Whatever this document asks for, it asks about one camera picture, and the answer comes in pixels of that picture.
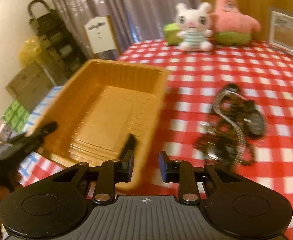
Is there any golden plastic tray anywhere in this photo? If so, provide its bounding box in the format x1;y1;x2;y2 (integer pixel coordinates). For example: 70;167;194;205
30;60;169;191

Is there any green boxes stack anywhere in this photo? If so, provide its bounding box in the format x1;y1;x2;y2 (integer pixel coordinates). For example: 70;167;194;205
2;100;30;133

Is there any black folding ladder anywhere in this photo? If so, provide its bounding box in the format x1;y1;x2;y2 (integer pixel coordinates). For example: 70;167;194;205
28;0;87;78

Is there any blue white checkered cloth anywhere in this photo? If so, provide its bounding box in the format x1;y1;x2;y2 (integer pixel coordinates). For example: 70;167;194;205
18;86;62;186

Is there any brown cardboard box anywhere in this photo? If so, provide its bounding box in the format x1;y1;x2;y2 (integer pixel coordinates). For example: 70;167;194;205
5;62;55;113

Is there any white pearl necklace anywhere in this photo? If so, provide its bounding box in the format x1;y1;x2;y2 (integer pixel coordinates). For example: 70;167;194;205
212;89;246;165

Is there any clear picture frame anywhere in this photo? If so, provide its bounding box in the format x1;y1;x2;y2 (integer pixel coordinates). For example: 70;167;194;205
268;8;293;56

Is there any black wrist watch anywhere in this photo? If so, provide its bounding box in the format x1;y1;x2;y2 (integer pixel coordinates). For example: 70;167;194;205
244;100;266;139

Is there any dark long bead necklace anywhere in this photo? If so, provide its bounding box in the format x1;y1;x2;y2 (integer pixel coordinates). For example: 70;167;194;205
192;82;258;167

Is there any yellow plastic bag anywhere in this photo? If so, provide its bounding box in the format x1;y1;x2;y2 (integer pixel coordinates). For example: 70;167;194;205
18;36;42;68

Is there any grey patterned curtain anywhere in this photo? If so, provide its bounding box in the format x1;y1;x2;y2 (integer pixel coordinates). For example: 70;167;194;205
52;0;201;58

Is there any green tissue pack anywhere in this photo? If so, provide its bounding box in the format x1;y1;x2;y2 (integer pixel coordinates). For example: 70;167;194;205
163;23;183;46

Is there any white bunny plush toy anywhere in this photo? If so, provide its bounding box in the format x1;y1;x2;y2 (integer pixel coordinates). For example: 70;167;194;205
175;2;213;52

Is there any red white checkered tablecloth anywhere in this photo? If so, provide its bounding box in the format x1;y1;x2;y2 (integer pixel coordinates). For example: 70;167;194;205
16;38;293;240

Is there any white wooden chair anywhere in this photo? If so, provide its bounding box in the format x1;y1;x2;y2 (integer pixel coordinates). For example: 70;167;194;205
83;15;121;60

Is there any pink starfish plush toy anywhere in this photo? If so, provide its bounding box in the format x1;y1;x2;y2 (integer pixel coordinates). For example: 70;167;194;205
211;0;261;46

